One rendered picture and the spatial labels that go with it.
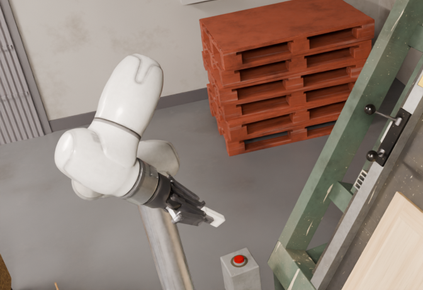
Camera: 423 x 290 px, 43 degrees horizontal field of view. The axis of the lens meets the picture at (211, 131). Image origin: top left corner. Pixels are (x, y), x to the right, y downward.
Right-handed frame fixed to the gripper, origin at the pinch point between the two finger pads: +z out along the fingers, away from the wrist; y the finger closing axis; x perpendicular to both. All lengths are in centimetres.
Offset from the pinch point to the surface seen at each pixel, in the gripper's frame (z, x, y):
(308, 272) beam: 89, 22, 25
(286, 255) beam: 87, 27, 36
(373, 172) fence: 70, -24, 31
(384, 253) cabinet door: 77, -11, 8
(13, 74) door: 68, 197, 336
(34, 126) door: 111, 229, 324
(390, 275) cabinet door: 78, -9, 1
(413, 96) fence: 60, -50, 39
